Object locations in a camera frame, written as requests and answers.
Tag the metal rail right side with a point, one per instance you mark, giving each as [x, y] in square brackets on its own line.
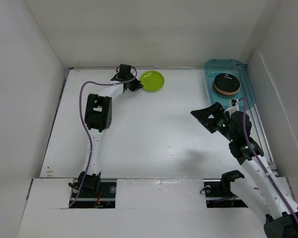
[264, 140]

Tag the teal transparent plastic bin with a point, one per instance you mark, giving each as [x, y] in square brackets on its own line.
[215, 67]

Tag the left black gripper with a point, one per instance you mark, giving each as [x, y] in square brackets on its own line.
[137, 85]

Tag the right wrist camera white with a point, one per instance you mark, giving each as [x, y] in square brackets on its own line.
[234, 106]

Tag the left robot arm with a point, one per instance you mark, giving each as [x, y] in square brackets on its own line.
[96, 119]

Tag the cream plate small flowers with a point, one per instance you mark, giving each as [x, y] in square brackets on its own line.
[224, 93]

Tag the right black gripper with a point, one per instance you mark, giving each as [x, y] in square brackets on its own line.
[216, 110]

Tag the black plate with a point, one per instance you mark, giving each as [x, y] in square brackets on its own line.
[226, 82]

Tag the metal rail front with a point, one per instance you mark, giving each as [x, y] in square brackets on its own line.
[152, 194]

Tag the green plate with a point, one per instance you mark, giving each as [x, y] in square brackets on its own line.
[152, 81]

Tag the metal rail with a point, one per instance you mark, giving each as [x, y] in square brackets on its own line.
[152, 194]
[264, 140]

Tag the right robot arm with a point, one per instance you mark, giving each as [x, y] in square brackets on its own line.
[266, 197]

